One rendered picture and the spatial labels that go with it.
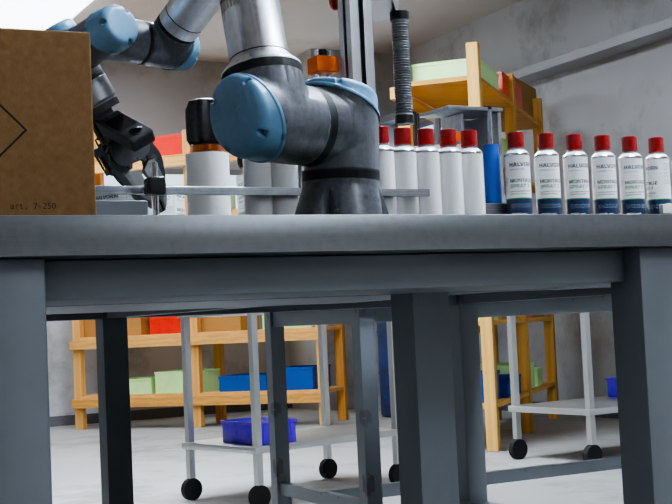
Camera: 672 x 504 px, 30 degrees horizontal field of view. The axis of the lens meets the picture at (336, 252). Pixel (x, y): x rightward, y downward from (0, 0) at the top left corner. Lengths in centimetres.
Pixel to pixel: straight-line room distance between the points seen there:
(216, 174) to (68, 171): 85
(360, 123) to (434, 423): 44
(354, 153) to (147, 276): 58
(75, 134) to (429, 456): 64
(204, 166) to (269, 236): 122
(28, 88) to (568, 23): 744
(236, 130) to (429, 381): 43
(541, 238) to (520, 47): 794
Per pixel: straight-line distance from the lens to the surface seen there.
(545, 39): 916
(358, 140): 182
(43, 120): 171
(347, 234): 135
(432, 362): 172
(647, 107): 827
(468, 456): 342
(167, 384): 941
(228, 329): 919
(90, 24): 212
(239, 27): 179
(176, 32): 216
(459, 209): 247
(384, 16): 240
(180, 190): 219
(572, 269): 157
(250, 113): 171
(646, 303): 160
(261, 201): 227
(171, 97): 1073
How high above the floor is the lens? 71
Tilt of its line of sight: 3 degrees up
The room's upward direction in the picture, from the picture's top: 3 degrees counter-clockwise
